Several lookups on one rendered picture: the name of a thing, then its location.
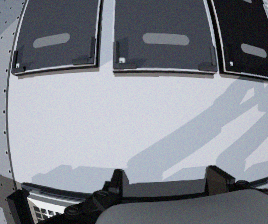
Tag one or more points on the white well plate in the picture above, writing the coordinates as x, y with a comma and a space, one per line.
53, 205

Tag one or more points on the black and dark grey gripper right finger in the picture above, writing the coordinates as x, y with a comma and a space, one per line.
219, 182

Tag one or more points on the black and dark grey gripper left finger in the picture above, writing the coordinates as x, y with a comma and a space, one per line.
87, 212

